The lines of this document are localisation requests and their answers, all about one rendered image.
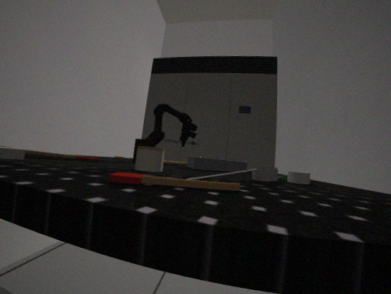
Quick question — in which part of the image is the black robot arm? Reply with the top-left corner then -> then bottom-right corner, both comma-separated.
146,104 -> 197,147

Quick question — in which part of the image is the white cylindrical jar with wooden lid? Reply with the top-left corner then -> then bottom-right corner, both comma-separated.
135,146 -> 165,172

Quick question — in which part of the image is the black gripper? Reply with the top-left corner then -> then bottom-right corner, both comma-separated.
179,127 -> 190,147

